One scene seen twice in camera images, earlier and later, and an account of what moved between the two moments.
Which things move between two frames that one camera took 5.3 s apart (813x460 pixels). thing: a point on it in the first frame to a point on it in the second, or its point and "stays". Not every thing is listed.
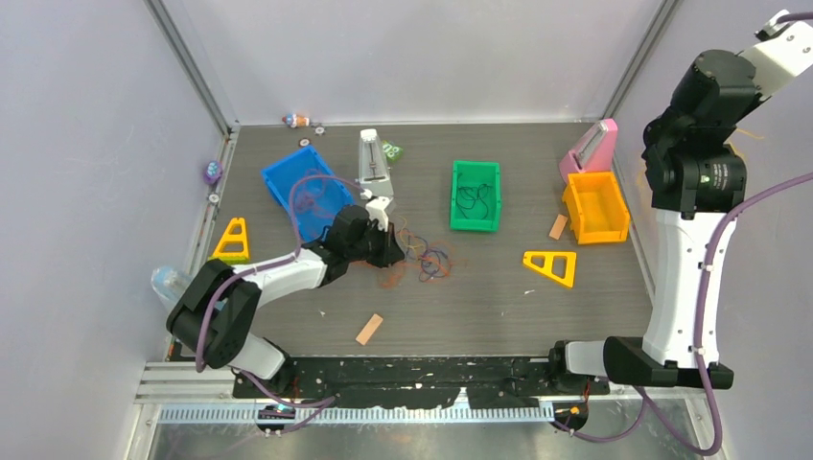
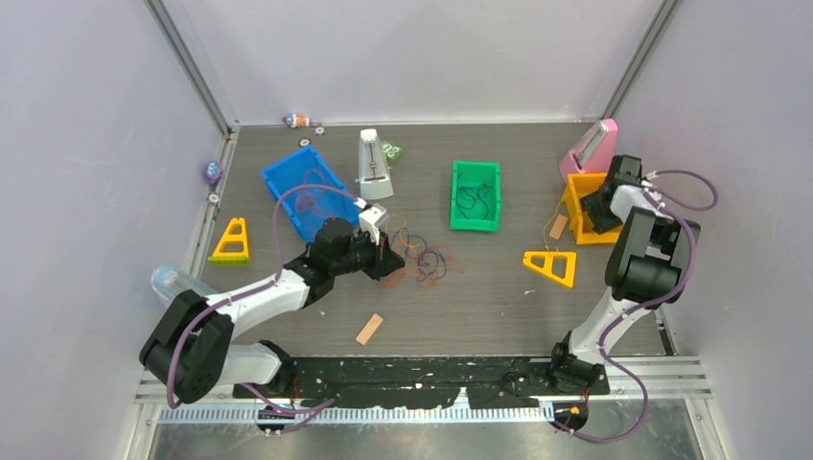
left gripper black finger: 392,251 stays
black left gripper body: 370,248 stays
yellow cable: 749,133 to 544,232
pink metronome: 593,151 stays
